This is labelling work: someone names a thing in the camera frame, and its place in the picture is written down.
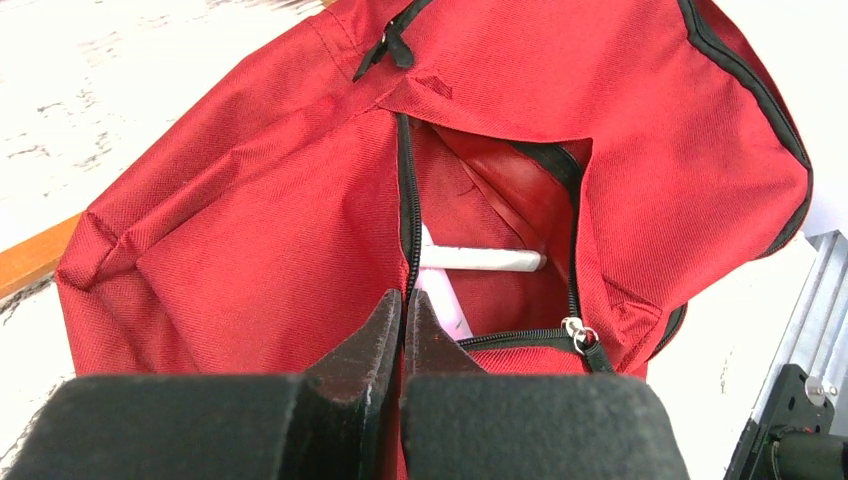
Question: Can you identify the pink highlighter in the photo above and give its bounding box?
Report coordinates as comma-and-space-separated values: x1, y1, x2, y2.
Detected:
415, 253, 473, 340

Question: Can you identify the red backpack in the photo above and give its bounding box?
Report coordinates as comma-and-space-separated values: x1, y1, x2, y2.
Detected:
56, 1, 813, 479

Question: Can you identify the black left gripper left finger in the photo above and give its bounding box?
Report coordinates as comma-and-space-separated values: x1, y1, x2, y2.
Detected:
8, 290, 403, 479

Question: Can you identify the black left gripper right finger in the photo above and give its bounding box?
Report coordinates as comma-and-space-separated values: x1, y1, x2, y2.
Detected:
400, 290, 688, 479

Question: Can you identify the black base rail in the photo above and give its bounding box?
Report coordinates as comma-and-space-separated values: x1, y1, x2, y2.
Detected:
725, 364, 847, 479

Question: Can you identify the wooden two-tier shelf rack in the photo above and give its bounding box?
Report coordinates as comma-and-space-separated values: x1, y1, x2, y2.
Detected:
1, 213, 81, 299

